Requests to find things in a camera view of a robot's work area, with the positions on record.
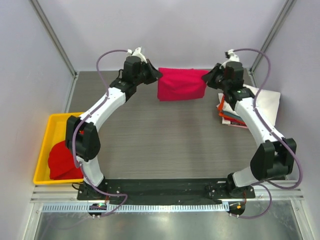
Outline white folded t-shirt lower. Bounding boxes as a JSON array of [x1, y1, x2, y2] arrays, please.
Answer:
[[216, 93, 248, 129]]

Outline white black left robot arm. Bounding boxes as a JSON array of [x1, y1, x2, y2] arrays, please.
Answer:
[[65, 55, 162, 200]]

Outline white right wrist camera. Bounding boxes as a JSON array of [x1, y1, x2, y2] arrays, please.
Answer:
[[223, 49, 240, 65]]

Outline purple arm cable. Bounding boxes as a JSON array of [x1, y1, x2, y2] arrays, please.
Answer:
[[72, 49, 130, 226], [226, 47, 305, 221]]

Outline left aluminium frame post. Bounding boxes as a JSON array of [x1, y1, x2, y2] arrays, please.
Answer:
[[27, 0, 79, 80]]

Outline white folded t-shirt on stack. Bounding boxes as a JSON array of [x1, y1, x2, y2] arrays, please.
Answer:
[[257, 89, 281, 126]]

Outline aluminium frame post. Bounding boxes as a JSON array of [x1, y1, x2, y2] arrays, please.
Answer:
[[27, 0, 79, 80], [249, 0, 297, 75]]

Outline pink t-shirt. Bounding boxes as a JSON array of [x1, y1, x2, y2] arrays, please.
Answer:
[[157, 67, 209, 102]]

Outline right aluminium frame post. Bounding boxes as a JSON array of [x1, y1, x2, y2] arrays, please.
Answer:
[[249, 0, 297, 75]]

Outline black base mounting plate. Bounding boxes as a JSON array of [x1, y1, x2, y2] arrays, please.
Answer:
[[76, 178, 256, 206]]

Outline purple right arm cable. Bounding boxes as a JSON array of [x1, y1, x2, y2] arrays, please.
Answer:
[[226, 47, 305, 221]]

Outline yellow plastic bin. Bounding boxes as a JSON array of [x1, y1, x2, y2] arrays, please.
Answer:
[[33, 112, 83, 185]]

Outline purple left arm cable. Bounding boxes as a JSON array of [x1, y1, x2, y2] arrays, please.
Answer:
[[72, 49, 130, 226]]

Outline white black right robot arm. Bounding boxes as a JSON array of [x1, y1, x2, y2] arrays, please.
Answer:
[[202, 61, 297, 198]]

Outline red t-shirt in bin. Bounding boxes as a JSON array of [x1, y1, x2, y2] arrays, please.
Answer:
[[48, 141, 83, 181]]

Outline white slotted cable duct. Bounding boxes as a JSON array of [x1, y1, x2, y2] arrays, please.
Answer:
[[42, 202, 229, 213]]

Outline orange folded t-shirt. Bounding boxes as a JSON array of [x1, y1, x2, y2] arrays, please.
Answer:
[[216, 93, 239, 121]]

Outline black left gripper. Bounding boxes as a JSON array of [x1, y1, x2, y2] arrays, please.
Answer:
[[134, 59, 163, 86]]

